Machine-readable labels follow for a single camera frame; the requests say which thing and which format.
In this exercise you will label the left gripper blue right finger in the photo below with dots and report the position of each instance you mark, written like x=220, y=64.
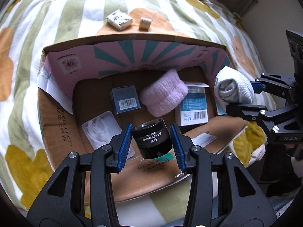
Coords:
x=223, y=193

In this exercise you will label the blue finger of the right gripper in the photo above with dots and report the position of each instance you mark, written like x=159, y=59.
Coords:
x=251, y=113
x=282, y=86

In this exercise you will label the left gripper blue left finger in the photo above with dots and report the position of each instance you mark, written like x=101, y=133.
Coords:
x=79, y=192

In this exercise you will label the white patterned sock ball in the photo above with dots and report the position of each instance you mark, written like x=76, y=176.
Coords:
x=233, y=87

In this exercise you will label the clear plastic floss pick case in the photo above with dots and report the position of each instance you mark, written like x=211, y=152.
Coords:
x=101, y=129

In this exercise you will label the blue white barcode box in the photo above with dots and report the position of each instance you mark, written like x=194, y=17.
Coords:
x=193, y=108

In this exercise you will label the black round jar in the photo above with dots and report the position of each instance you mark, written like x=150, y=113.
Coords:
x=152, y=138

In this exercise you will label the pink fluffy towel roll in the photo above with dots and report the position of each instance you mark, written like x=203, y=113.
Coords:
x=165, y=94

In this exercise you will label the small dark blue box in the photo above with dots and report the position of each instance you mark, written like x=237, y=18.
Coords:
x=124, y=99

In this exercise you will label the white floral print box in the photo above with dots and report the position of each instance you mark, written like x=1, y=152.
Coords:
x=119, y=20

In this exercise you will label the brown cardboard box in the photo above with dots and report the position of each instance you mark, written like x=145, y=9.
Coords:
x=83, y=78

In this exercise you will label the striped floral fleece blanket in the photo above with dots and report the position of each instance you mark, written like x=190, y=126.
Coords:
x=28, y=151

